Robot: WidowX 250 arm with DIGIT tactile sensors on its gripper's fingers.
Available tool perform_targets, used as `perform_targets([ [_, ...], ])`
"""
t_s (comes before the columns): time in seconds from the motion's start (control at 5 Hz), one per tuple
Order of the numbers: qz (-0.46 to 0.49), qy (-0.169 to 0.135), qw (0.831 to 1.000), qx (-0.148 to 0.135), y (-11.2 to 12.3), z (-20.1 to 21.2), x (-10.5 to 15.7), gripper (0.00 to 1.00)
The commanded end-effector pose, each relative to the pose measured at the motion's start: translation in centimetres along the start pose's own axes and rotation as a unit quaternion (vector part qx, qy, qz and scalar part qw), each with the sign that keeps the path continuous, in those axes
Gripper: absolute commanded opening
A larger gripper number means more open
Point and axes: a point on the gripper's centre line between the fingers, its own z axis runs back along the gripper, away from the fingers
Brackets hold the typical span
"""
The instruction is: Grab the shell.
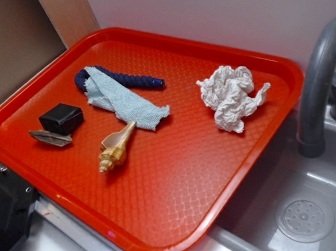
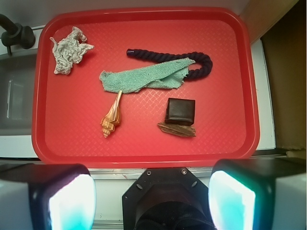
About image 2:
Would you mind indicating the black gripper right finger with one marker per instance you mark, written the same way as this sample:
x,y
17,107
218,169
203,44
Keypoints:
x,y
259,194

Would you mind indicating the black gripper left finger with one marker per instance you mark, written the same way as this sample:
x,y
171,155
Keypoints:
x,y
46,197

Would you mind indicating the orange spiral shell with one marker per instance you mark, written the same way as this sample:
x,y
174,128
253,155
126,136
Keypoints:
x,y
112,118

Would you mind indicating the brown bark piece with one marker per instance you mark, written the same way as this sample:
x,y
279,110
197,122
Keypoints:
x,y
178,130

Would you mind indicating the black square box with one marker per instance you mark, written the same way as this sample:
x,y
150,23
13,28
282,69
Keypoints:
x,y
180,111

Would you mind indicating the red plastic tray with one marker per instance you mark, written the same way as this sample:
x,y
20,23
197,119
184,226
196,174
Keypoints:
x,y
67,109

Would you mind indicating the crumpled white paper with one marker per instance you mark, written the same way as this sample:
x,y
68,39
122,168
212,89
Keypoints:
x,y
69,50

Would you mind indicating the green woven cloth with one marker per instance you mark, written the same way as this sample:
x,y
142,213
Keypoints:
x,y
166,75

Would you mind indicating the cardboard box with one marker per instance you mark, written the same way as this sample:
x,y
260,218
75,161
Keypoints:
x,y
281,25

